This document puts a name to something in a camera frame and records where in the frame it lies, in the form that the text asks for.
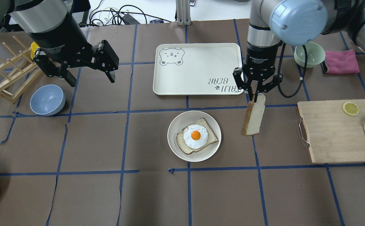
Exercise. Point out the bread slice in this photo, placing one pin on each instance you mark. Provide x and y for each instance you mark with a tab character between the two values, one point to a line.
211	139
253	116

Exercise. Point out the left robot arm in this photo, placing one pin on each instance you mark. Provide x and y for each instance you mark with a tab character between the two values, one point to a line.
36	16

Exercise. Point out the green bowl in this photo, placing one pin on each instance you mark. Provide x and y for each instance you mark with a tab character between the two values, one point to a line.
314	52

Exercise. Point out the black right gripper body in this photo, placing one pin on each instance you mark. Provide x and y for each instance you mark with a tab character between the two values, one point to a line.
259	55

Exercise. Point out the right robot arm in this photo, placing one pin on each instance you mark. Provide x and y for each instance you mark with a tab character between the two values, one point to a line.
276	23

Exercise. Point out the yellow cup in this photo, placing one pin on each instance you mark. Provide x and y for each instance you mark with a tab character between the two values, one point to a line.
33	48

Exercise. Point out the fried egg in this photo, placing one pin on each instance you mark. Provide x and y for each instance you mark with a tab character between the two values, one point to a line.
195	136

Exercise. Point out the wooden cutting board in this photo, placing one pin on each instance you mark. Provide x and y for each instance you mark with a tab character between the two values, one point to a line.
333	136

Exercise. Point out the wooden dish rack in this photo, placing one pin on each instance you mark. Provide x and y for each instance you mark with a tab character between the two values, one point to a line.
17	70

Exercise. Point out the white plate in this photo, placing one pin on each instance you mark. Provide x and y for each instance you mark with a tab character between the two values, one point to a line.
183	120

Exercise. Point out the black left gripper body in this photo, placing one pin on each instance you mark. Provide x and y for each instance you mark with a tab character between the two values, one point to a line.
60	43

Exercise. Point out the bread slice under egg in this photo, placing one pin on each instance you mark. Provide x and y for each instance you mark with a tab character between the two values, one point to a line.
211	139

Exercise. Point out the blue bowl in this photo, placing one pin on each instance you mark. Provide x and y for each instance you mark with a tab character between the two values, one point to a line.
48	100

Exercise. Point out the cream bear tray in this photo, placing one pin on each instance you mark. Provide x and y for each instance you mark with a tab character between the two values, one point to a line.
196	69

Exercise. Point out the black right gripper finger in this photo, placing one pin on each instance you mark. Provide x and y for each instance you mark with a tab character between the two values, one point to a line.
256	92
250	91

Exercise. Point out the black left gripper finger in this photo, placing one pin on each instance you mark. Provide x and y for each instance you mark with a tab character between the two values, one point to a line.
69	78
111	76

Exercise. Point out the lemon slice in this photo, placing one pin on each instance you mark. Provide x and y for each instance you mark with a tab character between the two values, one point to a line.
350	108

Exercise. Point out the pink cloth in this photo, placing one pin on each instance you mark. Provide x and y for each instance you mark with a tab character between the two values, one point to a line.
340	62

